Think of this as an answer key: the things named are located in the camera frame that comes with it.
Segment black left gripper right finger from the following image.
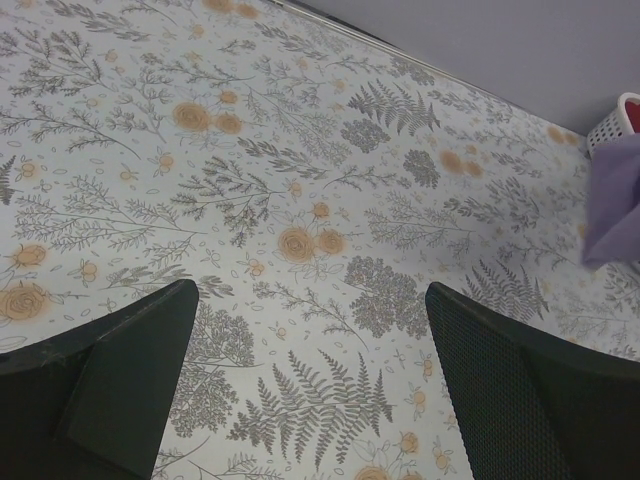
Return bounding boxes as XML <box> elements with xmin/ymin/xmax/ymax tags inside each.
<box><xmin>425</xmin><ymin>283</ymin><xmax>639</xmax><ymax>479</ymax></box>

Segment floral patterned table mat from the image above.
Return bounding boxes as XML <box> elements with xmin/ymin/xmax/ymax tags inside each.
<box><xmin>1</xmin><ymin>1</ymin><xmax>639</xmax><ymax>479</ymax></box>

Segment red t shirt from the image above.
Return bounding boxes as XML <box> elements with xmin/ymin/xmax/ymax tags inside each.
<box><xmin>625</xmin><ymin>100</ymin><xmax>640</xmax><ymax>133</ymax></box>

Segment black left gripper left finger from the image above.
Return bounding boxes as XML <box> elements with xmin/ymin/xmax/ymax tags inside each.
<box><xmin>1</xmin><ymin>280</ymin><xmax>199</xmax><ymax>479</ymax></box>

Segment white perforated laundry basket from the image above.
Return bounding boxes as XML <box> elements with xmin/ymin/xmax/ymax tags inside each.
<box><xmin>586</xmin><ymin>93</ymin><xmax>639</xmax><ymax>157</ymax></box>

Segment purple t shirt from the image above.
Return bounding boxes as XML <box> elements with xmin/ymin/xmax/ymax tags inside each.
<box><xmin>582</xmin><ymin>134</ymin><xmax>639</xmax><ymax>270</ymax></box>

